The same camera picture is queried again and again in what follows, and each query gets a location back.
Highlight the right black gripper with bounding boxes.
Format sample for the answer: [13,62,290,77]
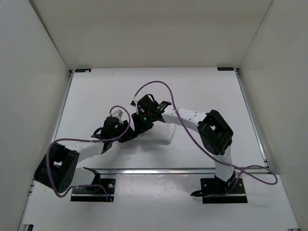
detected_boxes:
[132,110,154,136]

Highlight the white pleated skirt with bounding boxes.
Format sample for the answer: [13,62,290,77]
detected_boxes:
[136,122,175,145]

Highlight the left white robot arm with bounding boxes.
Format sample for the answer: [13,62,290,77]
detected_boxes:
[34,114,141,198]

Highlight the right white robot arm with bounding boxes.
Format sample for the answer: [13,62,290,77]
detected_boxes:
[131,94,235,193]

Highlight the left corner label sticker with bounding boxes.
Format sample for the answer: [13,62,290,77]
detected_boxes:
[75,68,91,73]

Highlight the corner label sticker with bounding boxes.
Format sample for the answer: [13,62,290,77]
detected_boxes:
[217,67,234,71]
[75,68,91,73]

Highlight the right corner label sticker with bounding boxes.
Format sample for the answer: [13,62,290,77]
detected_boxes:
[217,67,234,71]

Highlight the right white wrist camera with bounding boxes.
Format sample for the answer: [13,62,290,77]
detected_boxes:
[130,97,140,115]

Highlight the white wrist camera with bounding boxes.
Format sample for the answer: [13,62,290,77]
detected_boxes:
[110,110,123,120]
[130,97,140,115]

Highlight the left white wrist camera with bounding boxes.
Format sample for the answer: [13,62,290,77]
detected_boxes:
[110,110,123,120]

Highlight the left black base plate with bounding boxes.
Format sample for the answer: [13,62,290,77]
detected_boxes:
[70,175,116,203]

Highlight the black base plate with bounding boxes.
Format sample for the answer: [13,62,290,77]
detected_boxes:
[191,178,248,204]
[70,175,116,203]

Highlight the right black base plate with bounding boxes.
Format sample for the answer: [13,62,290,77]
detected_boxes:
[191,178,248,204]

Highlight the aluminium front rail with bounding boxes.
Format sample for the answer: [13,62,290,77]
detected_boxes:
[43,166,272,176]

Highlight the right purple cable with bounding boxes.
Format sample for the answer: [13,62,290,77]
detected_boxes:
[131,81,278,185]

